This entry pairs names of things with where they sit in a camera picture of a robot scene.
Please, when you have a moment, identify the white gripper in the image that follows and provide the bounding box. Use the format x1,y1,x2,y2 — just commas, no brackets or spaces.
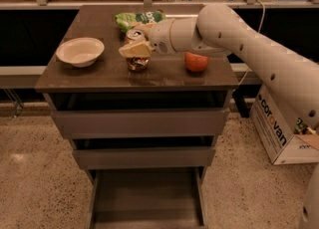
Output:
119,19,175,58

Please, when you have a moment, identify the orange soda can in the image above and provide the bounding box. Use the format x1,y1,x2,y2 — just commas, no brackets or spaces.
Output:
125,29,149,72

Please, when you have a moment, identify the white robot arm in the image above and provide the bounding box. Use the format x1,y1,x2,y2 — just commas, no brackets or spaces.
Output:
119,4,319,131

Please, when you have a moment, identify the top grey drawer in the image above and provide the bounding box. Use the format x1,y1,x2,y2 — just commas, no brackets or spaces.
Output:
51,91,230,139

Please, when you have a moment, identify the grey drawer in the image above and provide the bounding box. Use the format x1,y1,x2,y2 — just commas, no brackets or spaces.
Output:
73,136,215,170
86,167,208,229
51,91,230,139

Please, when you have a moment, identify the grey drawer cabinet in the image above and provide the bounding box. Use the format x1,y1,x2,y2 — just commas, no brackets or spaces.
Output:
34,4,239,229

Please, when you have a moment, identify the middle grey drawer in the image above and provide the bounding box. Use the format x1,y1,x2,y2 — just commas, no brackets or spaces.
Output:
73,136,215,170

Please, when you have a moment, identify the bottom grey drawer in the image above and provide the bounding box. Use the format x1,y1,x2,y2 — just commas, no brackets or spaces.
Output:
86,167,208,229

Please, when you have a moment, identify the green snack bag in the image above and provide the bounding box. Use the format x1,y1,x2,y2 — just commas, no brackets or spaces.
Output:
115,10,166,33

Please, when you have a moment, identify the red apple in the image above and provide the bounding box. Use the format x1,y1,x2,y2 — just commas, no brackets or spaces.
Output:
184,52,209,73

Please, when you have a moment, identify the white bowl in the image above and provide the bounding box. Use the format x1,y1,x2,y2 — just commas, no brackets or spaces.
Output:
56,37,105,68

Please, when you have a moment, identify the corovan cardboard box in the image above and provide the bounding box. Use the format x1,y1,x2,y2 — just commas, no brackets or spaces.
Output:
250,86,319,165

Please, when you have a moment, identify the green packet in box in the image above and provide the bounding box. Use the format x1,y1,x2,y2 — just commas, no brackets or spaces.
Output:
294,118,307,134

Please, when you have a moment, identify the white cable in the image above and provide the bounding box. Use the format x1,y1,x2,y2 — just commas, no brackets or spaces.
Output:
237,0,266,87

